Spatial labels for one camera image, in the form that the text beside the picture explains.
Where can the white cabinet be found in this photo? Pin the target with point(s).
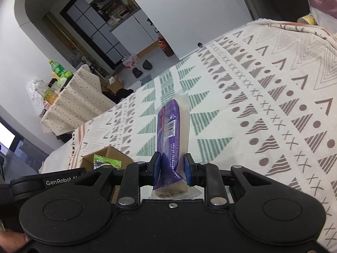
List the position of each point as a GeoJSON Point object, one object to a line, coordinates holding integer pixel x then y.
{"type": "Point", "coordinates": [135, 33]}

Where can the dotted cream tablecloth table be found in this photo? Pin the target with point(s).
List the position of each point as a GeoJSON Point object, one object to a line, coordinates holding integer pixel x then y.
{"type": "Point", "coordinates": [80, 101]}

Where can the operator hand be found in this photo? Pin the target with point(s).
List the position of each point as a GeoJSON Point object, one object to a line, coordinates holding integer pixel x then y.
{"type": "Point", "coordinates": [12, 241]}

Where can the purple cracker package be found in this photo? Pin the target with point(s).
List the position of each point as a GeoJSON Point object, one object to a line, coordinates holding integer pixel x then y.
{"type": "Point", "coordinates": [172, 142]}

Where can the green snack packet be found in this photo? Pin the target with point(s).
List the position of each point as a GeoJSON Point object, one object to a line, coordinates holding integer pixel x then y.
{"type": "Point", "coordinates": [100, 161]}

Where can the black framed glass door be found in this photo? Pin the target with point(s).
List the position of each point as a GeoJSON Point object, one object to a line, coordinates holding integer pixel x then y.
{"type": "Point", "coordinates": [95, 31]}

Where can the clear juice bottle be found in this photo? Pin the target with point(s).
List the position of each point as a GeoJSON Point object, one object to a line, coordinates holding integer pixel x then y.
{"type": "Point", "coordinates": [45, 91]}

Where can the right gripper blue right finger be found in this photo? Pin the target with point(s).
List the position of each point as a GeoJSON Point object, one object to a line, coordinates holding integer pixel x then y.
{"type": "Point", "coordinates": [190, 168]}

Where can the green soda bottle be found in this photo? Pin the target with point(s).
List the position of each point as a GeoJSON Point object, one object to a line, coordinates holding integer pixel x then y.
{"type": "Point", "coordinates": [59, 70]}

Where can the patterned white bed blanket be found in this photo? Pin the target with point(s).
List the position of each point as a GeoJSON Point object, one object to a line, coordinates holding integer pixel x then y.
{"type": "Point", "coordinates": [262, 96]}

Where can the water bottle pack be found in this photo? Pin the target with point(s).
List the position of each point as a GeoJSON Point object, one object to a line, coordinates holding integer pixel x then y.
{"type": "Point", "coordinates": [130, 60]}

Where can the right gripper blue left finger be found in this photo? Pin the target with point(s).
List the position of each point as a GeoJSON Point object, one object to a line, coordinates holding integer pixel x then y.
{"type": "Point", "coordinates": [154, 168]}

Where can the brown cardboard box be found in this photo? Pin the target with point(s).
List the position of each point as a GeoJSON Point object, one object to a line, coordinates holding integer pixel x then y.
{"type": "Point", "coordinates": [110, 152]}

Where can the black slipper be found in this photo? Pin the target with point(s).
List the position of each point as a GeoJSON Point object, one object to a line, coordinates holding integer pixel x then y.
{"type": "Point", "coordinates": [147, 65]}
{"type": "Point", "coordinates": [136, 72]}

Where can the small cardboard box on floor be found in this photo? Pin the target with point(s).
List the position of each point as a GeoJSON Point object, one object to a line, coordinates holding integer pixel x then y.
{"type": "Point", "coordinates": [114, 84]}

